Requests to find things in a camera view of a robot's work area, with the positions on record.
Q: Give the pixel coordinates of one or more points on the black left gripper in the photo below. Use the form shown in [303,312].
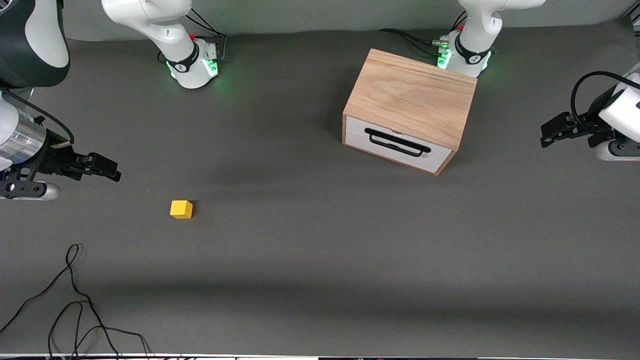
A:
[593,116]

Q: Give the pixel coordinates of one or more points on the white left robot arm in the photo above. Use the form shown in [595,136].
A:
[475,30]

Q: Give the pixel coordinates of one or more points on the wooden drawer cabinet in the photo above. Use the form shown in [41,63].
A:
[410,95]

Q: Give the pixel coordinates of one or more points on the yellow cube block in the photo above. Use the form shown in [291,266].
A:
[181,209]

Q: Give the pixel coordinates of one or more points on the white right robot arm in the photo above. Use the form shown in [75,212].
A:
[175,45]

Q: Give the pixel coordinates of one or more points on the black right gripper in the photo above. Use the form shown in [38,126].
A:
[53,160]

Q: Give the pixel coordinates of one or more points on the wooden drawer white front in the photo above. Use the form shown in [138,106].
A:
[360,137]

